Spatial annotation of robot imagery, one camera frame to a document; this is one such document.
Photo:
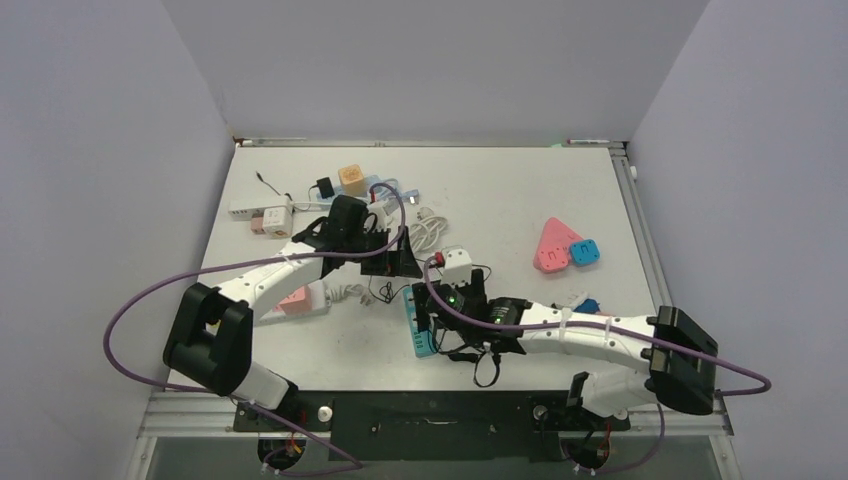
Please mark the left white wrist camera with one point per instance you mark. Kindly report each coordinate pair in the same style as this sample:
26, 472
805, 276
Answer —
379, 213

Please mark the white cube adapter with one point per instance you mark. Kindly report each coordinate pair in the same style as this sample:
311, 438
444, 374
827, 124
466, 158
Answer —
278, 222

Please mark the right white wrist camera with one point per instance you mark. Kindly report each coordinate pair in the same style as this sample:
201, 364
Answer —
456, 266

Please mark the blue square plug adapter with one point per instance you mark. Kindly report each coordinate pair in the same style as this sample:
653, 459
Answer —
584, 252

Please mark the pink triangular socket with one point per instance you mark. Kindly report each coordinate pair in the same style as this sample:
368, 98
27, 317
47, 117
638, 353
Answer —
552, 253

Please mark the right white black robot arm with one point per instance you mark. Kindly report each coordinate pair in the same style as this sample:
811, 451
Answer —
658, 358

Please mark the light blue power strip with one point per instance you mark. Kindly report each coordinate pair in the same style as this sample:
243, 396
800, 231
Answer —
370, 180

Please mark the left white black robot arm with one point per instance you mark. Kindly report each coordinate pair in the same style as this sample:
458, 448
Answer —
211, 338

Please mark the pink cube socket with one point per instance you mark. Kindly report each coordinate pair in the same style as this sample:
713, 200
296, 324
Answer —
299, 302

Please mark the small black charger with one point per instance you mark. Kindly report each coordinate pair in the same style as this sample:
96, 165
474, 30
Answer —
325, 188

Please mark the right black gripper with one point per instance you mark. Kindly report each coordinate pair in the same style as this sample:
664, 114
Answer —
476, 288

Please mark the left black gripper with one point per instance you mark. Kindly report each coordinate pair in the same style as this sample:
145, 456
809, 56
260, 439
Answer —
393, 263

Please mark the white long power strip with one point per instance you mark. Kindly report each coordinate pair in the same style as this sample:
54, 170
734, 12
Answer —
246, 209

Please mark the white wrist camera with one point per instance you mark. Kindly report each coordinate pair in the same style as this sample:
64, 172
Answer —
456, 266
379, 213

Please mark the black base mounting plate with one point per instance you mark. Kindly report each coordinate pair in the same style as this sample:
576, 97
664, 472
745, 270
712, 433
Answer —
448, 425

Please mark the teal power strip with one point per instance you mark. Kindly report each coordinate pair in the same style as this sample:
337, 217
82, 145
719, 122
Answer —
422, 341

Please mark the orange cube socket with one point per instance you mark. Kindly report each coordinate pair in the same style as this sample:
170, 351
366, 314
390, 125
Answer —
352, 180

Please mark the blue white small adapter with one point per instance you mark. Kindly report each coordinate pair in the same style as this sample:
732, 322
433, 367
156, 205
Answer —
581, 302

